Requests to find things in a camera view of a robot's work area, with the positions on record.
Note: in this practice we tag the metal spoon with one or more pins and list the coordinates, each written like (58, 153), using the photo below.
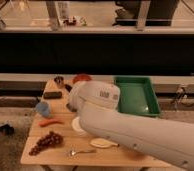
(73, 152)

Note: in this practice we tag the small metal cup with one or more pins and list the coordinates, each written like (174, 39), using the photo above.
(59, 80)

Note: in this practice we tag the orange carrot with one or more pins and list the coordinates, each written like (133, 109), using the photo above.
(47, 122)

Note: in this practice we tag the wooden table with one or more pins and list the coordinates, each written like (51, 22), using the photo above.
(59, 154)

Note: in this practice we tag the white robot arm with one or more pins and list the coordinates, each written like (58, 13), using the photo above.
(167, 140)

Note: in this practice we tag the red bowl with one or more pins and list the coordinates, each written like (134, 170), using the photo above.
(81, 77)

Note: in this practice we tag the purple grape bunch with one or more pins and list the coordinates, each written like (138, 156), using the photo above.
(50, 140)

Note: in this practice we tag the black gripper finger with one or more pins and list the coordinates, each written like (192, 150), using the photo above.
(68, 87)
(70, 108)

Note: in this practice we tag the blue cup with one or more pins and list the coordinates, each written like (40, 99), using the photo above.
(43, 109)

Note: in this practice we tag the black rectangular block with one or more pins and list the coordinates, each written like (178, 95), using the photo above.
(52, 95)

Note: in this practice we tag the wooden brush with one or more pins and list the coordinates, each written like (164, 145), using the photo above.
(103, 143)

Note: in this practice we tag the green plastic tray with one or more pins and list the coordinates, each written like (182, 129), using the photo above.
(137, 96)

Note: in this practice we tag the white paper cup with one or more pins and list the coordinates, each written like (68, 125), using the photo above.
(76, 126)

